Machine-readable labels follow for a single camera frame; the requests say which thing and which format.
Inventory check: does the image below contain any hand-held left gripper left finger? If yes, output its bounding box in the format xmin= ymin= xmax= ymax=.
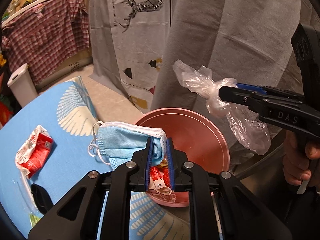
xmin=28 ymin=137 xmax=153 ymax=240

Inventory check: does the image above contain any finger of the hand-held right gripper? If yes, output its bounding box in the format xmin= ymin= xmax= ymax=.
xmin=218 ymin=86 xmax=266 ymax=117
xmin=236 ymin=83 xmax=304 ymax=103

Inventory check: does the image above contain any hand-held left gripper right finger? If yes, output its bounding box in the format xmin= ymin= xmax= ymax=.
xmin=165 ymin=137 xmax=293 ymax=240

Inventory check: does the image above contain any small red white box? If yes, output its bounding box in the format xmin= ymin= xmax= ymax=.
xmin=150 ymin=166 xmax=172 ymax=190

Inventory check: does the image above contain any blue face mask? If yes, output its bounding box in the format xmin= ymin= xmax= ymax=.
xmin=87 ymin=121 xmax=167 ymax=167

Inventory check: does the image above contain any pink plastic bin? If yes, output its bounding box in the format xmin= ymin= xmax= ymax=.
xmin=134 ymin=107 xmax=229 ymax=208

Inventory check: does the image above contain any clear plastic bag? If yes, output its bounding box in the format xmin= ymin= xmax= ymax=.
xmin=172 ymin=59 xmax=272 ymax=155

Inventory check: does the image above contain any red white crushed carton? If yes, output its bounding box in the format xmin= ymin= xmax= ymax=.
xmin=14 ymin=125 xmax=54 ymax=179

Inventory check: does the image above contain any black wrapper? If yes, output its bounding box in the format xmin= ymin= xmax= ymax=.
xmin=30 ymin=184 xmax=53 ymax=215

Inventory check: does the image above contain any person's right hand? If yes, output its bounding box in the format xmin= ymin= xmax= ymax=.
xmin=282 ymin=131 xmax=320 ymax=187

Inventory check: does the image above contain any grey non-woven sheet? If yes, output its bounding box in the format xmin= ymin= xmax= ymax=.
xmin=150 ymin=0 xmax=310 ymax=160

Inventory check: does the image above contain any blue patterned tablecloth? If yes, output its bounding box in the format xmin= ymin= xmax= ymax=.
xmin=0 ymin=76 xmax=190 ymax=240

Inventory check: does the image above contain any grey deer print cloth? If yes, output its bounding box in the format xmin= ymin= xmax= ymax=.
xmin=89 ymin=0 xmax=173 ymax=114

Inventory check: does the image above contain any clear plastic wrapper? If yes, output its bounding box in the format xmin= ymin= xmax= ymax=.
xmin=12 ymin=175 xmax=42 ymax=230

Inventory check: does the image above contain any white lidded bin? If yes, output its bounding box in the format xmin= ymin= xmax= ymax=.
xmin=7 ymin=63 xmax=38 ymax=108

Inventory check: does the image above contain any red shopping bag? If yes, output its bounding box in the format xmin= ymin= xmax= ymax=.
xmin=0 ymin=94 xmax=13 ymax=128

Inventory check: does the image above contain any red plaid shirt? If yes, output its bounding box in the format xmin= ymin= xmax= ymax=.
xmin=1 ymin=0 xmax=90 ymax=87

